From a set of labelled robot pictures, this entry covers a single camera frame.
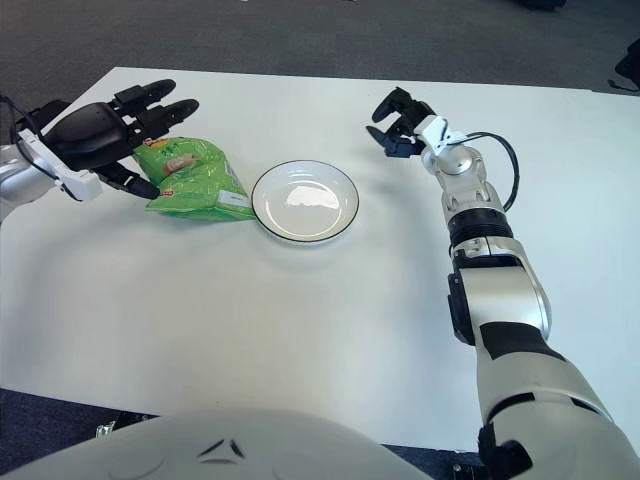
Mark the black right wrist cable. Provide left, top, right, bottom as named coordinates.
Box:
left=449, top=131, right=521, bottom=211

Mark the black backpack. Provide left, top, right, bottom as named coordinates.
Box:
left=14, top=98, right=74, bottom=136

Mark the green snack bag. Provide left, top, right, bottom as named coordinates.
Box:
left=130, top=135, right=257, bottom=222

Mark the white plate with black rim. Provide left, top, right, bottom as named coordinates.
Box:
left=250, top=159, right=361, bottom=245

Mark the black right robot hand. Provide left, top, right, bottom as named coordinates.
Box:
left=366, top=87, right=436, bottom=159

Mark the black bag with strap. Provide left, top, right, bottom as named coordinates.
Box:
left=607, top=37, right=640, bottom=94

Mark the grey robot torso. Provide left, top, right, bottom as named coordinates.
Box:
left=0, top=407, right=441, bottom=480

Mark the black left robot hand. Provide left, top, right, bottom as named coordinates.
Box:
left=42, top=78, right=201, bottom=201

